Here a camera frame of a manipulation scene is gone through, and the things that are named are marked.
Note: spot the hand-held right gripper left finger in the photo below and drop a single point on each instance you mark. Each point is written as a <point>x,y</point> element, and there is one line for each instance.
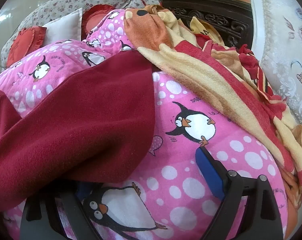
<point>71,206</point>

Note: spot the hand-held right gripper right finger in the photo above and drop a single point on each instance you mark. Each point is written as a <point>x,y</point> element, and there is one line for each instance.
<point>210,173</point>

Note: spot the dark red fleece garment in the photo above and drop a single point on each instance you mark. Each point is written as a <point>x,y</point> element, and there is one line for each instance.
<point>78,120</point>

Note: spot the pink penguin print blanket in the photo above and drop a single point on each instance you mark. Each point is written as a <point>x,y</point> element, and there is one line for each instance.
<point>180,175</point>

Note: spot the red striped cloth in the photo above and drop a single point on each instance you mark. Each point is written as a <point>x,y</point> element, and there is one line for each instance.
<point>263,81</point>

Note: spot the orange bear print towel blanket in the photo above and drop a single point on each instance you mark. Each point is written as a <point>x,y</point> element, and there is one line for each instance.
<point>190,62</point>

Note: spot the yellow cloth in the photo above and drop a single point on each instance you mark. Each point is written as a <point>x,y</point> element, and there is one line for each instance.
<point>203,28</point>

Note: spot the white floral upholstered chair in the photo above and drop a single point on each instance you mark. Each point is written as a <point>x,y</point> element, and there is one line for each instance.
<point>278,42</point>

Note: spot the dark carved wooden headboard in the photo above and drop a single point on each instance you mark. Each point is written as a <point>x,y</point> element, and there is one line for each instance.
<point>215,7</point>

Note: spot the red heart cushion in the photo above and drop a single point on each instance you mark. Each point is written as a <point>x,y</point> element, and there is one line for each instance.
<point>96,15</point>
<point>22,43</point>

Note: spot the white pillow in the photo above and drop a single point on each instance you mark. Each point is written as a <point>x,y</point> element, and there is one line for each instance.
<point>63,30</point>

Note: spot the grey floral pillow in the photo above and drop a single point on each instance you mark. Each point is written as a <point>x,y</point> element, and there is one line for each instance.
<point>66,2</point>

